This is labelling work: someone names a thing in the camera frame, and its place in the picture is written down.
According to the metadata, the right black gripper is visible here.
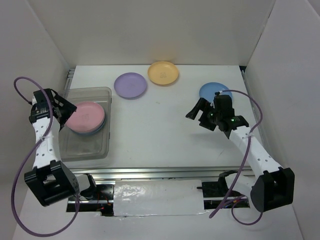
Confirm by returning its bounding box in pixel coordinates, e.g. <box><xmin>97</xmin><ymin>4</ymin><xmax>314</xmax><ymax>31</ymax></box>
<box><xmin>186</xmin><ymin>97</ymin><xmax>222</xmax><ymax>131</ymax></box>

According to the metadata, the pink plate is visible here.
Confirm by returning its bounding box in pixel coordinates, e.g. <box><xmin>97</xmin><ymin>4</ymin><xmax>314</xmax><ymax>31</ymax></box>
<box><xmin>66</xmin><ymin>101</ymin><xmax>106</xmax><ymax>134</ymax></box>

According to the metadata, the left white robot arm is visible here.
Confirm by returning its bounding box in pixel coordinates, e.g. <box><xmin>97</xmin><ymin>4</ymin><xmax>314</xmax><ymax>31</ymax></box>
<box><xmin>24</xmin><ymin>88</ymin><xmax>99</xmax><ymax>207</ymax></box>

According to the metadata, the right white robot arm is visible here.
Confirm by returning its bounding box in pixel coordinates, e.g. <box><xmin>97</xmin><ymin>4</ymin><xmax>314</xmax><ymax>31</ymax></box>
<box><xmin>186</xmin><ymin>92</ymin><xmax>295</xmax><ymax>213</ymax></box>

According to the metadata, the clear plastic bin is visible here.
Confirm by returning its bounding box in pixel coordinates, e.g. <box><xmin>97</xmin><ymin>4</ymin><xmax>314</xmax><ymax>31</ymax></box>
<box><xmin>59</xmin><ymin>87</ymin><xmax>112</xmax><ymax>162</ymax></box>

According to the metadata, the blue plate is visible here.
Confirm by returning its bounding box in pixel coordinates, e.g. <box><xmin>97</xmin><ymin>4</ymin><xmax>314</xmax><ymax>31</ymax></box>
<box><xmin>198</xmin><ymin>82</ymin><xmax>229</xmax><ymax>102</ymax></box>

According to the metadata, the orange plate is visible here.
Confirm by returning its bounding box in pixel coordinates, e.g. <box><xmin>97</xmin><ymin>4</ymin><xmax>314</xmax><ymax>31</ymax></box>
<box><xmin>147</xmin><ymin>61</ymin><xmax>179</xmax><ymax>86</ymax></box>

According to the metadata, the purple plate at back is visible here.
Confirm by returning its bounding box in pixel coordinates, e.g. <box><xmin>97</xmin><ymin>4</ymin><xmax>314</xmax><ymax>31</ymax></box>
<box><xmin>113</xmin><ymin>72</ymin><xmax>148</xmax><ymax>99</ymax></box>

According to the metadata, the white taped cover panel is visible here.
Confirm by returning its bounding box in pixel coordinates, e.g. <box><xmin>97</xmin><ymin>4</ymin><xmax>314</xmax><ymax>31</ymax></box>
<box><xmin>113</xmin><ymin>179</ymin><xmax>205</xmax><ymax>217</ymax></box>

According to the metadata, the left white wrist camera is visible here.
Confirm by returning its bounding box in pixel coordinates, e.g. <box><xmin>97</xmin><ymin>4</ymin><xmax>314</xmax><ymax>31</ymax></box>
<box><xmin>28</xmin><ymin>97</ymin><xmax>37</xmax><ymax>106</ymax></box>

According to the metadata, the aluminium rail frame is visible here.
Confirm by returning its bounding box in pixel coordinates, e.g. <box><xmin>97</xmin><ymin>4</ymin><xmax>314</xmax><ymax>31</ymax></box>
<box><xmin>66</xmin><ymin>65</ymin><xmax>256</xmax><ymax>180</ymax></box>

